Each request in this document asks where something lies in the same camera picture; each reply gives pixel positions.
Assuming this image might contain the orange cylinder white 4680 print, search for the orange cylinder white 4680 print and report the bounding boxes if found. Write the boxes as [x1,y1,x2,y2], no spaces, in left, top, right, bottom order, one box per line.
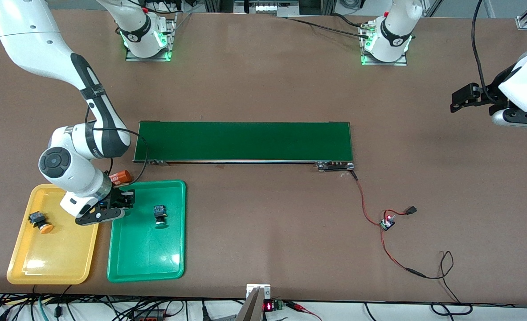
[108,170,133,187]

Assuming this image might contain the yellow mushroom push button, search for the yellow mushroom push button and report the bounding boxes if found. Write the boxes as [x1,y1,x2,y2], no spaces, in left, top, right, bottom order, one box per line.
[28,211,54,235]

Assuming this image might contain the green plastic tray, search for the green plastic tray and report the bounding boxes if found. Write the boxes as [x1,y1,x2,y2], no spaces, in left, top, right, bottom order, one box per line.
[106,180,187,283]

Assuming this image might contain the yellow plastic tray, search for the yellow plastic tray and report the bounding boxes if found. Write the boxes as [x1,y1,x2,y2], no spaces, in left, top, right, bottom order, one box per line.
[6,184,106,285]

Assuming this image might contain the black power strip red switches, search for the black power strip red switches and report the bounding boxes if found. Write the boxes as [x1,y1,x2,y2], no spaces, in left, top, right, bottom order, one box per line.
[130,309,168,321]

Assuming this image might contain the red lead with black plug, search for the red lead with black plug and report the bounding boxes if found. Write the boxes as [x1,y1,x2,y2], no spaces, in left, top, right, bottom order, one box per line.
[384,206,418,220]

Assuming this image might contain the green conveyor belt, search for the green conveyor belt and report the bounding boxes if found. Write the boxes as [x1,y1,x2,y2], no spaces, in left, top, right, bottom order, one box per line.
[132,120,356,173]

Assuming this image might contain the red black clip lead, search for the red black clip lead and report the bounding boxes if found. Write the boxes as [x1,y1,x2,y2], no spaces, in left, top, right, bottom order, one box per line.
[286,301,323,321]

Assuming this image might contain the white light unit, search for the white light unit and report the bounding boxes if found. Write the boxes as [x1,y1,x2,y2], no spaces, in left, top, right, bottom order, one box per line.
[234,0,300,16]

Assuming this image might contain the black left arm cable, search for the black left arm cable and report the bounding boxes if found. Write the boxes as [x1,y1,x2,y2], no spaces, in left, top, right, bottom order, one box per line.
[471,0,500,102]

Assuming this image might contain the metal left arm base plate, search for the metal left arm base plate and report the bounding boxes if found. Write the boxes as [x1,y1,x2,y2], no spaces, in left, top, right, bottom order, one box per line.
[361,45,408,66]

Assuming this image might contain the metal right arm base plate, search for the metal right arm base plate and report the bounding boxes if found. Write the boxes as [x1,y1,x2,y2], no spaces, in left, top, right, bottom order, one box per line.
[125,13,178,62]

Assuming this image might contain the red black motor wire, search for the red black motor wire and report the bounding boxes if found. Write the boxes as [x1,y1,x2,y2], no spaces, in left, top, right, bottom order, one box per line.
[350,169,384,226]

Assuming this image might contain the grey metal camera bracket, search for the grey metal camera bracket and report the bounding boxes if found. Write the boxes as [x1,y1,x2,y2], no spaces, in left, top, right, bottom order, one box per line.
[236,284,271,321]

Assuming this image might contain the black cable across table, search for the black cable across table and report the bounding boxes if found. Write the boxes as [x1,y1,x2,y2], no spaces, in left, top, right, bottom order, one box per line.
[286,12,375,40]

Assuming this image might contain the red black power wire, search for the red black power wire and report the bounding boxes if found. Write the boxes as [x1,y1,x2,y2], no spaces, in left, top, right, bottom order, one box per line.
[380,230,473,316]

